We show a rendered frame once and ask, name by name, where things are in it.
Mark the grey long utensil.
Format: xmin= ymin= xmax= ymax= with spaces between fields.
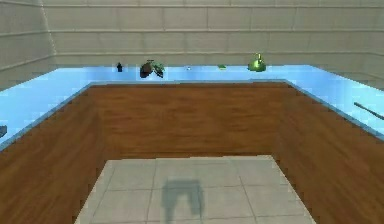
xmin=353 ymin=101 xmax=384 ymax=121

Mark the wooden cabinet with blue worktop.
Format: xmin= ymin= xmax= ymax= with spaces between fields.
xmin=0 ymin=64 xmax=384 ymax=224

